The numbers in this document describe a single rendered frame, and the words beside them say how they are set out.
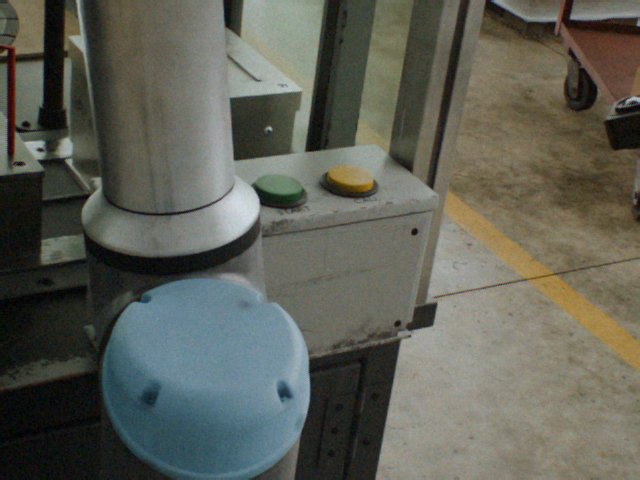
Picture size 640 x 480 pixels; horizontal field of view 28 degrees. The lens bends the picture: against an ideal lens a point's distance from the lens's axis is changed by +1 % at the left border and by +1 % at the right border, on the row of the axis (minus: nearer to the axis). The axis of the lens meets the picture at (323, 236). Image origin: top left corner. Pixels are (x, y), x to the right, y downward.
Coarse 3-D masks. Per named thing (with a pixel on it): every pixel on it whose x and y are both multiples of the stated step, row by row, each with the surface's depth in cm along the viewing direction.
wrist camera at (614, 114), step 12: (636, 96) 92; (612, 108) 93; (624, 108) 91; (636, 108) 91; (612, 120) 91; (624, 120) 90; (636, 120) 90; (612, 132) 91; (624, 132) 91; (636, 132) 90; (612, 144) 92; (624, 144) 91; (636, 144) 91
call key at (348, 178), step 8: (336, 168) 109; (344, 168) 110; (352, 168) 110; (360, 168) 110; (328, 176) 108; (336, 176) 108; (344, 176) 108; (352, 176) 108; (360, 176) 109; (368, 176) 109; (336, 184) 107; (344, 184) 107; (352, 184) 107; (360, 184) 107; (368, 184) 108
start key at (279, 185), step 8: (264, 176) 106; (272, 176) 106; (280, 176) 107; (288, 176) 107; (256, 184) 105; (264, 184) 105; (272, 184) 105; (280, 184) 105; (288, 184) 105; (296, 184) 106; (256, 192) 105; (264, 192) 104; (272, 192) 104; (280, 192) 104; (288, 192) 104; (296, 192) 104; (272, 200) 104; (280, 200) 104; (288, 200) 104; (296, 200) 105
